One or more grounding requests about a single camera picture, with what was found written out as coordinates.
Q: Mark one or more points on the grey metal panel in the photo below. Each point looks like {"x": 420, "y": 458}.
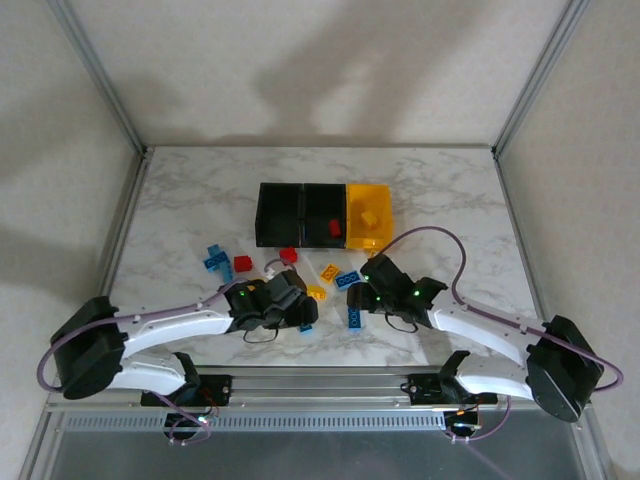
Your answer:
{"x": 320, "y": 460}

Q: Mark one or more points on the red lego brick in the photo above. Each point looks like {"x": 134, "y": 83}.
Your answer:
{"x": 243, "y": 263}
{"x": 288, "y": 255}
{"x": 334, "y": 228}

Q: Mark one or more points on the aluminium table side rail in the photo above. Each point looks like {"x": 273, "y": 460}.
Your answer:
{"x": 124, "y": 220}
{"x": 521, "y": 230}

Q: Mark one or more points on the light blue lego brick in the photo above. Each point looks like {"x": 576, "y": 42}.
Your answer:
{"x": 217, "y": 250}

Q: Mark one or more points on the black plastic bin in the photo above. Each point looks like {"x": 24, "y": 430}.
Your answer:
{"x": 320, "y": 205}
{"x": 279, "y": 215}

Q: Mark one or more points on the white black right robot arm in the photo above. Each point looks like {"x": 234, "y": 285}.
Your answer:
{"x": 480, "y": 327}

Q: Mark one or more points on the perforated metal strip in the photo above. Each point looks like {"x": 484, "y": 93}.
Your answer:
{"x": 300, "y": 422}

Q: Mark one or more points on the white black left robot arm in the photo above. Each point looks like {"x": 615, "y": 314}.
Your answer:
{"x": 165, "y": 325}

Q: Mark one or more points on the black base connector box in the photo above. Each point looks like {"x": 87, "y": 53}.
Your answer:
{"x": 182, "y": 422}
{"x": 460, "y": 420}

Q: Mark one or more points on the aluminium mounting rail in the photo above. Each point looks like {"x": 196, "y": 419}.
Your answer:
{"x": 320, "y": 387}

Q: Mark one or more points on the yellow plastic bin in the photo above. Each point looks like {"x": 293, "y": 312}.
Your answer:
{"x": 385, "y": 200}

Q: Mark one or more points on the aluminium frame post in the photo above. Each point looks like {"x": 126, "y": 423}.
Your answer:
{"x": 540, "y": 75}
{"x": 100, "y": 75}

